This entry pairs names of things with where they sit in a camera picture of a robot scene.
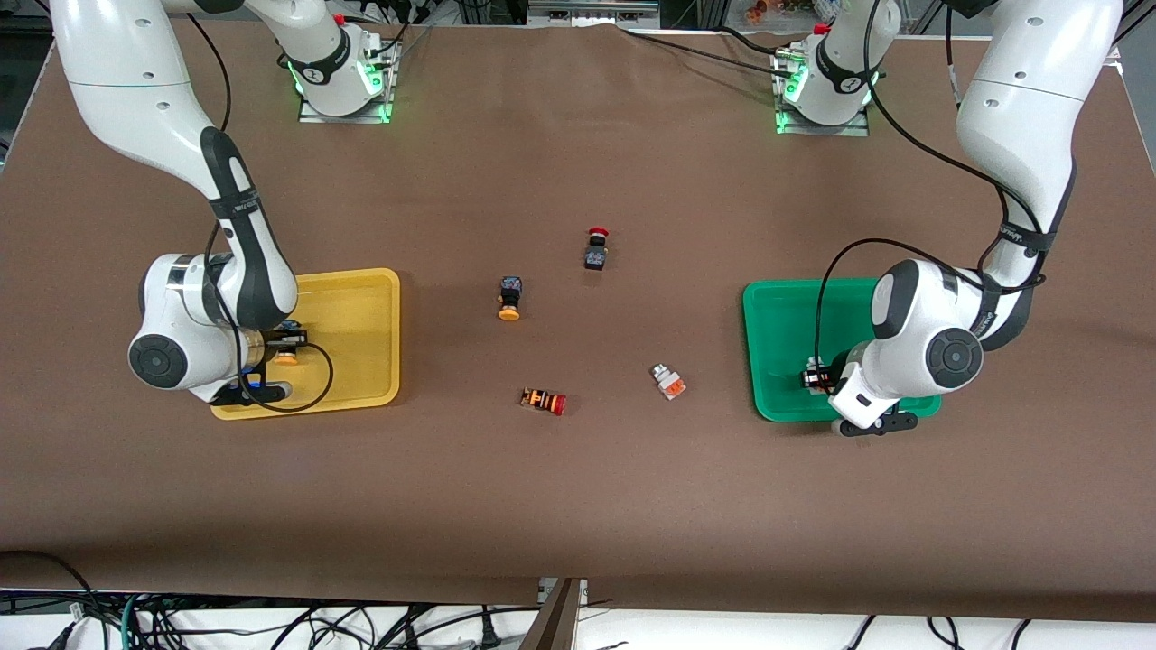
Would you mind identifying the yellow plastic tray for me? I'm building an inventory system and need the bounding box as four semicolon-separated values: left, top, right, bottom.
210;268;401;422

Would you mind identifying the green plastic tray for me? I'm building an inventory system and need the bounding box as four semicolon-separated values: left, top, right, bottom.
742;278;942;423

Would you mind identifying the brown table cover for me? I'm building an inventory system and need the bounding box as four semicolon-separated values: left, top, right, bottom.
0;18;1156;624

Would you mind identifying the green cable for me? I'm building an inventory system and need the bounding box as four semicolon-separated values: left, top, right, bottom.
120;591;147;650

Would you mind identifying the brown angled bar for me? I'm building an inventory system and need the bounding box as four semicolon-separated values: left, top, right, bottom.
519;578;581;650

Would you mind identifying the black cable on table cover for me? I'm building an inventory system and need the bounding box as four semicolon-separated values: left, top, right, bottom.
619;25;796;78

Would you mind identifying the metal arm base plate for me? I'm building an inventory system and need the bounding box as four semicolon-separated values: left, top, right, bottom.
772;50;870;138
298;45;398;125

